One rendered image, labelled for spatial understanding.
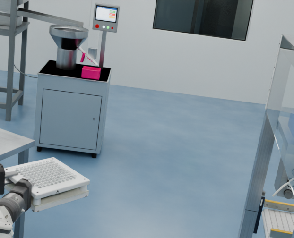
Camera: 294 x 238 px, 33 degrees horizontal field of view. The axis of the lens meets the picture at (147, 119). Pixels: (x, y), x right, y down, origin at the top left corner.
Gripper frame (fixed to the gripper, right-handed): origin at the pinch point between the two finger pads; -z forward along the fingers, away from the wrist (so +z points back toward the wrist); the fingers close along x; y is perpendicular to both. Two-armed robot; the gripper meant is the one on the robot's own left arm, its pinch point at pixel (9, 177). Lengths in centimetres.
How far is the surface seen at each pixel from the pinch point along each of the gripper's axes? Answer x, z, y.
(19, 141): 19, -35, -70
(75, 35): -3, -155, -228
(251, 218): 30, -110, 31
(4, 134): 19, -31, -82
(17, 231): 75, -35, -69
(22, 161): 31, -37, -69
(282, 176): -8, -91, 55
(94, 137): 86, -165, -197
